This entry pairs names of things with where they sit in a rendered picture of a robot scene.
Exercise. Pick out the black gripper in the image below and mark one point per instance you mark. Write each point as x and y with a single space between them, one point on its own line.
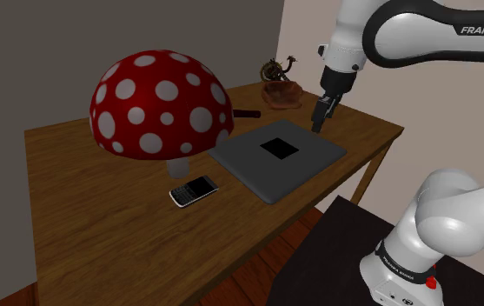
335 82

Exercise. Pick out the dark robot stand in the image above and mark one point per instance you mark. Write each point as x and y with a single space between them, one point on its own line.
330 254

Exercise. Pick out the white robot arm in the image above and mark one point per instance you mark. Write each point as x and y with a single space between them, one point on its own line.
445 220

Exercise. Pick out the brown dragon figure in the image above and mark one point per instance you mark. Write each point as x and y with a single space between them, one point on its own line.
281 91

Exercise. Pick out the red white-spotted mushroom lamp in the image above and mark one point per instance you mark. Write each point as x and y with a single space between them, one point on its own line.
157 106

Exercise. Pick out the brown wooden table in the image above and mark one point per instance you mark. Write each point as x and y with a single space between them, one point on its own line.
110 229

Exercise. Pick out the dark red pen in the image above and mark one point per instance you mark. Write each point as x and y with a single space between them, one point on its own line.
248 113

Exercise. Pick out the black keypad phone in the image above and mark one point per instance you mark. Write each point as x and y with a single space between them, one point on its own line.
194 191

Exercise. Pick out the grey tablet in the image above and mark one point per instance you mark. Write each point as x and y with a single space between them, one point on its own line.
305 169

